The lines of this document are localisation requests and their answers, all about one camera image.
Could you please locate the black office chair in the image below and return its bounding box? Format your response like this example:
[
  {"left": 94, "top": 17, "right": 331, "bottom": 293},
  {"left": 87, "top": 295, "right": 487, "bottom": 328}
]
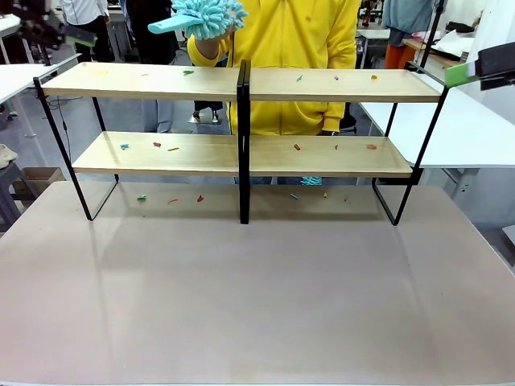
[{"left": 340, "top": 102, "right": 358, "bottom": 136}]

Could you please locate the person in yellow hoodie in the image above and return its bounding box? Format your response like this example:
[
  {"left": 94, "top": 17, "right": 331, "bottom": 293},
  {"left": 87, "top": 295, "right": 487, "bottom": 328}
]
[{"left": 187, "top": 0, "right": 361, "bottom": 187}]

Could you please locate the white crumpled paper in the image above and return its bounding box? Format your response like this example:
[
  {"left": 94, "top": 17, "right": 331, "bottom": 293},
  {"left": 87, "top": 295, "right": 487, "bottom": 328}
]
[{"left": 430, "top": 28, "right": 482, "bottom": 62}]

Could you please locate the wooden table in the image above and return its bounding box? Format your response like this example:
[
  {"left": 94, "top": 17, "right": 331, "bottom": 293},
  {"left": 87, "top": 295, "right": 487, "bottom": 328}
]
[{"left": 402, "top": 38, "right": 472, "bottom": 73}]

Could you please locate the black stand pole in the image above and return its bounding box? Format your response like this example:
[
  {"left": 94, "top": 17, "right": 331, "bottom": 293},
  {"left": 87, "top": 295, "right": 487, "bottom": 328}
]
[{"left": 418, "top": 0, "right": 448, "bottom": 74}]

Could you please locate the person in grey jacket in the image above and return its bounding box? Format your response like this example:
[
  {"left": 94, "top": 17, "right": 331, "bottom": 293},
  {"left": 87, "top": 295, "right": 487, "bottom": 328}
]
[{"left": 381, "top": 0, "right": 442, "bottom": 69}]

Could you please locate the white table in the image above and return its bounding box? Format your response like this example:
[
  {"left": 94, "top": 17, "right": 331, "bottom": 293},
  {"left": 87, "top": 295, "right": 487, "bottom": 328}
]
[
  {"left": 0, "top": 63, "right": 61, "bottom": 106},
  {"left": 356, "top": 86, "right": 515, "bottom": 200},
  {"left": 0, "top": 14, "right": 22, "bottom": 41},
  {"left": 356, "top": 27, "right": 392, "bottom": 69},
  {"left": 501, "top": 224, "right": 515, "bottom": 269}
]

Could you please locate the person in white shirt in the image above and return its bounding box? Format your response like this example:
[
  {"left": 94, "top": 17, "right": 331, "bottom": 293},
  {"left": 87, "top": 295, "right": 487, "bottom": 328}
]
[{"left": 60, "top": 0, "right": 112, "bottom": 64}]

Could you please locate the beige cloth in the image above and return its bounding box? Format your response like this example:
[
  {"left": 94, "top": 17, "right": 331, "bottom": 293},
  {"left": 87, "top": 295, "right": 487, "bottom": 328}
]
[{"left": 0, "top": 143, "right": 19, "bottom": 169}]

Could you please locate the cardboard box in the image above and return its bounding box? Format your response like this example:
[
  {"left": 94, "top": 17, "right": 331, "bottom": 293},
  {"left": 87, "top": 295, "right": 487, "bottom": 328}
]
[{"left": 20, "top": 166, "right": 66, "bottom": 183}]

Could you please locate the person's left forearm yellow sleeve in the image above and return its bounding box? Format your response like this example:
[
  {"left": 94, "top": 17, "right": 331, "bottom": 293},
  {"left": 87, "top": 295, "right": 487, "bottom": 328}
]
[{"left": 315, "top": 60, "right": 359, "bottom": 137}]

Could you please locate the person's right forearm yellow sleeve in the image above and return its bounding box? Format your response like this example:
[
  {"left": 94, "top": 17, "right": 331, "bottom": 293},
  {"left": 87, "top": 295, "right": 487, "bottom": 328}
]
[{"left": 187, "top": 35, "right": 242, "bottom": 68}]

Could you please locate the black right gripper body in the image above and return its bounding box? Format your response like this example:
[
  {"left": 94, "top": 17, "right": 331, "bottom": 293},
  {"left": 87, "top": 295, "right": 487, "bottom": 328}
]
[{"left": 476, "top": 44, "right": 515, "bottom": 92}]

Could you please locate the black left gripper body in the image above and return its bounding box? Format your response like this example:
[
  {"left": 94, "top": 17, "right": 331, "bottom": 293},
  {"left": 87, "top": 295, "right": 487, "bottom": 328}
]
[{"left": 17, "top": 5, "right": 68, "bottom": 50}]

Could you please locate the grey stool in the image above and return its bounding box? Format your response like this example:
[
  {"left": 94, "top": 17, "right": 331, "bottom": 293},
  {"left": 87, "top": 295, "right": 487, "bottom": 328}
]
[{"left": 0, "top": 160, "right": 26, "bottom": 233}]

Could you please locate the person in dark coat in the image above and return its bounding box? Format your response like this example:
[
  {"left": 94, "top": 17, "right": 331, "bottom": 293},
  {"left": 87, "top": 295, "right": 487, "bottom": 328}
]
[{"left": 126, "top": 0, "right": 180, "bottom": 133}]

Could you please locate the person's right hand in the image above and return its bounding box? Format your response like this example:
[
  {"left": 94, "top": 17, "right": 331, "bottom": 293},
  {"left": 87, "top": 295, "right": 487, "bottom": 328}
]
[{"left": 195, "top": 35, "right": 227, "bottom": 60}]

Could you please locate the black frame wooden shelf unit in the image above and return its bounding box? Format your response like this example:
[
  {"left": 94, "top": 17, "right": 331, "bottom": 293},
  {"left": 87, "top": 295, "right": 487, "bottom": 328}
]
[
  {"left": 33, "top": 60, "right": 248, "bottom": 224},
  {"left": 241, "top": 60, "right": 451, "bottom": 227}
]

